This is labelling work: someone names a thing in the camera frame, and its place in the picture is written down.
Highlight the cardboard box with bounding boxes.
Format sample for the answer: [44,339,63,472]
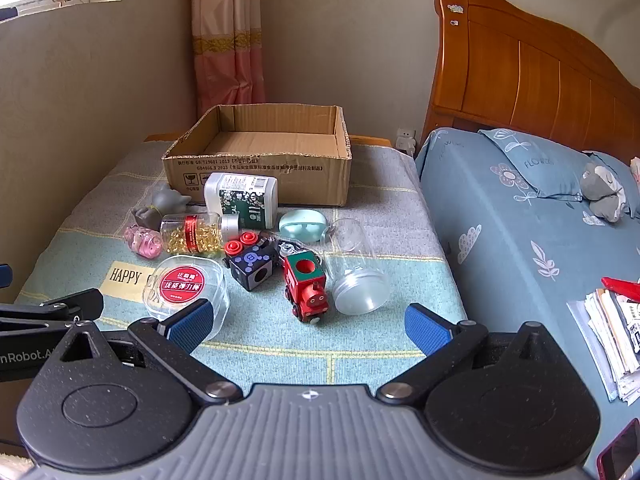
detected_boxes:
[161,104,353,207]

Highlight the red plastic tool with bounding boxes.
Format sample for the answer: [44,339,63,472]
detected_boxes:
[601,276,640,302]

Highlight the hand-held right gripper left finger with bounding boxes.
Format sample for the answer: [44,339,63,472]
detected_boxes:
[47,299,243,408]

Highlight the clear yellow capsule bottle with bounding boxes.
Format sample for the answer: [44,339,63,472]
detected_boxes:
[160,212,242,259]

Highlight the pink patterned curtain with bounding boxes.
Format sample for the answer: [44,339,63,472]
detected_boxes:
[191,0,266,118]

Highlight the checked grey green blanket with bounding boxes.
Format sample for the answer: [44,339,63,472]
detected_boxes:
[15,140,468,396]

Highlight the grey elephant toy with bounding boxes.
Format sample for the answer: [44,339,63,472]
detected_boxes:
[132,182,193,231]

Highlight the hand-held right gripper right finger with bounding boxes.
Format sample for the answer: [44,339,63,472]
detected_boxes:
[376,303,573,405]

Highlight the clear jar silver lid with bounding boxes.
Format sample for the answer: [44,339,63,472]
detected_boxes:
[322,218,391,316]

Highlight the black cube toy red wheels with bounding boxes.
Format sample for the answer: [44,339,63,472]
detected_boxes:
[222,231,278,292]

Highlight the clear correction tape dispenser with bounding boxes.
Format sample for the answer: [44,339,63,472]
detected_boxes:
[260,232,306,261]

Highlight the round clear red-label container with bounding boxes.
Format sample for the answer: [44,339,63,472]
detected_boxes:
[142,255,231,341]

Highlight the white bottle green label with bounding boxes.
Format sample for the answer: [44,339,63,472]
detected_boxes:
[203,172,279,229]

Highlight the red wooden toy train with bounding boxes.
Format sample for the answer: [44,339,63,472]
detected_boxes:
[283,251,327,323]

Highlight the blue floral bed sheet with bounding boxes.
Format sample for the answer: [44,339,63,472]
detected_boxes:
[414,127,640,480]

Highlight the teal earbud case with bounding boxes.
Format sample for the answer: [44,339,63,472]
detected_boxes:
[278,209,331,243]

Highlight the white wall plug adapter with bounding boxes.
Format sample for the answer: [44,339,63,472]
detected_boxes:
[395,127,417,156]

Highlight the wooden bedside table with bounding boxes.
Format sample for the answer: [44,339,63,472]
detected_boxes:
[144,133,392,149]

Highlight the pink pig toy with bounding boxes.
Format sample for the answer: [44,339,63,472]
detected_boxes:
[123,225,163,259]

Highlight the grey plush toy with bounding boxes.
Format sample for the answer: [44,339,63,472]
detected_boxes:
[580,162,632,223]

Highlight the stack of papers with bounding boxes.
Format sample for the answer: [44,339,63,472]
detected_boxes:
[566,287,640,403]

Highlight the wooden bed headboard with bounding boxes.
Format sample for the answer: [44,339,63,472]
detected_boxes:
[422,0,640,161]

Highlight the red smartphone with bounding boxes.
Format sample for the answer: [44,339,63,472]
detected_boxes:
[597,417,640,480]

